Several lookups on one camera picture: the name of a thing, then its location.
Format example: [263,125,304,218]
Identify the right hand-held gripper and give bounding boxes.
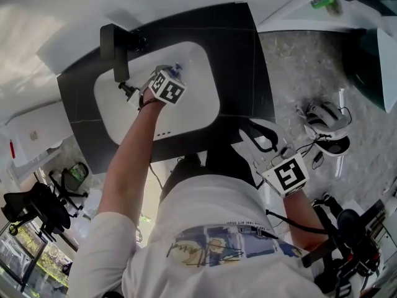
[238,117,310,198]

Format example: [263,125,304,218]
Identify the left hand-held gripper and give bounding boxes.
[138,65,188,106]

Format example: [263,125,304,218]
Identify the white bottle with blue cap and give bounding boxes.
[167,62,184,79]

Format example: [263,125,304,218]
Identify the person's left forearm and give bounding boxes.
[97,97,165,226]

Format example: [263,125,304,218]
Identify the person's right forearm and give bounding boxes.
[283,188,329,251]

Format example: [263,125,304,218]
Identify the white sink basin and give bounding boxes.
[93,41,221,146]

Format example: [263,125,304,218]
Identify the white VR headset on floor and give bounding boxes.
[297,104,353,170]

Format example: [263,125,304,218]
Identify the black faucet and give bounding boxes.
[99,23,146,83]

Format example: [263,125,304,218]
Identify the white headset black visor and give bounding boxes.
[310,130,351,158]

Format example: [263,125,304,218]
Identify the dark vanity cabinet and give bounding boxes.
[56,1,277,175]

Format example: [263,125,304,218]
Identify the person's black trousers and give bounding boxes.
[159,149,260,204]

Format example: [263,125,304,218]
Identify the person's white printed t-shirt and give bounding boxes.
[68,174,326,298]

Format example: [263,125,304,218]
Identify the white toilet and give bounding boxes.
[6,101,75,169]

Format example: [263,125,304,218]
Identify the dark green bin white lid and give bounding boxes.
[341,26,397,114]

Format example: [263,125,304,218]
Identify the black office chair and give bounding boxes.
[1,169,89,242]

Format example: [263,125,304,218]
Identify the black bracelet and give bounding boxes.
[138,99,159,111]

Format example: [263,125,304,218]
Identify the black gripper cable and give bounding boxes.
[265,209,329,235]

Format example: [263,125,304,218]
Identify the black chest mount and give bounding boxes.
[313,197,382,294]

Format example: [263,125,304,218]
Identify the wire mesh waste basket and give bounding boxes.
[61,162,90,191]

